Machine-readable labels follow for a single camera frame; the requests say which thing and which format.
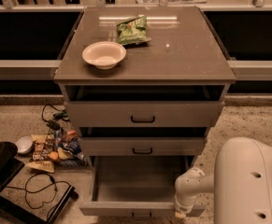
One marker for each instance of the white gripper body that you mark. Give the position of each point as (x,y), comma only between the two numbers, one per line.
(184,204)

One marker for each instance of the grey bottom drawer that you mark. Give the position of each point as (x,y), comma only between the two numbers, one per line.
(140,187)

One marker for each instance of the grey drawer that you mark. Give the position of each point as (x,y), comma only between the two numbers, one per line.
(142,146)
(143,114)
(140,187)

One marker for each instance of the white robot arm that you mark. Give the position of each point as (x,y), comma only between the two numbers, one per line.
(241,184)

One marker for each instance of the grey middle drawer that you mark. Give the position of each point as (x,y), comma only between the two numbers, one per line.
(142,146)

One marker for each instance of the grey drawer cabinet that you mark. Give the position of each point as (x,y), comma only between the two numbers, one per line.
(183,62)

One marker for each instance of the grey top drawer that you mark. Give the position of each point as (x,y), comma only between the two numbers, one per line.
(143,114)

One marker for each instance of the blue snack bag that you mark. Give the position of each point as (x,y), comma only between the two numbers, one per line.
(71,154)

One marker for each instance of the orange fruit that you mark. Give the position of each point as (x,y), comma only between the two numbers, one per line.
(54,156)

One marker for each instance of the yellow chip bag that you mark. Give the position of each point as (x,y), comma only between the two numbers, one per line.
(46,166)

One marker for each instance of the black power adapter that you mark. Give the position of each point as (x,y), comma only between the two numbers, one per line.
(53,125)

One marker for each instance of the brown snack bag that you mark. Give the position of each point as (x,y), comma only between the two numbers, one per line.
(43,146)

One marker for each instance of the green chip bag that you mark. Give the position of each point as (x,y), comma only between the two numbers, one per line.
(133,31)

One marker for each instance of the small white bowl on floor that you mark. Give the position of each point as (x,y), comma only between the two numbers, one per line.
(24,145)

